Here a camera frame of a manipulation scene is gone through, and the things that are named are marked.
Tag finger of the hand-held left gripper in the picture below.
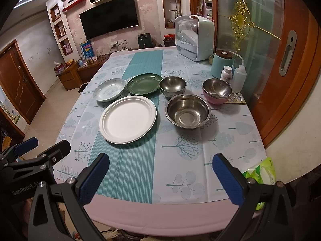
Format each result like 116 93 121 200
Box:
0 138 39 167
4 140 71 182

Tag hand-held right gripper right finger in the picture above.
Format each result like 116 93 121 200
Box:
213 153 295 241

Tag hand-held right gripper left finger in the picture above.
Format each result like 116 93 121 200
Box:
27 153 111 241

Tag large white plate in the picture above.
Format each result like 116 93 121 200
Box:
99 95 157 144

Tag floral print plate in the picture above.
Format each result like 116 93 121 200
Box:
93 78 126 102

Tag large flat-bottomed steel bowl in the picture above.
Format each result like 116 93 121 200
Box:
165 94 211 129

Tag pink bowl with steel lining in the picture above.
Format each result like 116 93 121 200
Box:
202 78 232 105

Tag green plate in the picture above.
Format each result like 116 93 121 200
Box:
126 73 163 95

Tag green tissue packet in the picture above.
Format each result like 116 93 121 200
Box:
242 157 276 211

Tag brown wooden door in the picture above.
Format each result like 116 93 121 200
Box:
0 39 47 125

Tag teal tree-print tablecloth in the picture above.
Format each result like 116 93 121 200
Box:
54 46 267 204

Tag pink table cover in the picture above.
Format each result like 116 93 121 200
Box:
56 176 264 238

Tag wooden television cabinet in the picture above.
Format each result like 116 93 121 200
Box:
56 55 111 91

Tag silver blister packs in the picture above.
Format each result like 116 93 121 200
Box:
227 93 247 105

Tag red tissue box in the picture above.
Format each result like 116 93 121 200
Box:
54 61 66 75

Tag clear squeeze bottle with tube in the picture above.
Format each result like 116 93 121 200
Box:
230 51 246 93

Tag blue printed box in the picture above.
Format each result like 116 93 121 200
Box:
80 40 94 59

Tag white pill bottle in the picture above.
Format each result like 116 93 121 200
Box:
221 66 233 84

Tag steel bowl with patterned outside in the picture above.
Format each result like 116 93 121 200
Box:
159 76 187 99

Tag teal canister with brown lid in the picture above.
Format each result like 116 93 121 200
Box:
210 50 236 79

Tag wooden glass sliding door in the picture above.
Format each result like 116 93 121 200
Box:
216 0 321 148

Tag black air fryer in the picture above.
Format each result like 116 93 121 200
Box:
137 33 152 50

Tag mint and white countertop appliance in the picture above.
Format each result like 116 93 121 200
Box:
175 14 215 62

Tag red-lidded jar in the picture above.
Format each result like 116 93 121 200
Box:
164 34 176 47

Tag gold door ornament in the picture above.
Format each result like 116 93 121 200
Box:
229 0 281 41

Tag colourful wall chart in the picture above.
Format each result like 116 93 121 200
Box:
0 98 20 125

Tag metal door handle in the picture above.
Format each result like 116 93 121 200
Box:
279 30 297 76

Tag black wall television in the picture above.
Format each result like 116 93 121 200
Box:
79 0 139 39

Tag red wall shelf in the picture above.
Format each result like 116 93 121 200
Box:
62 0 87 12

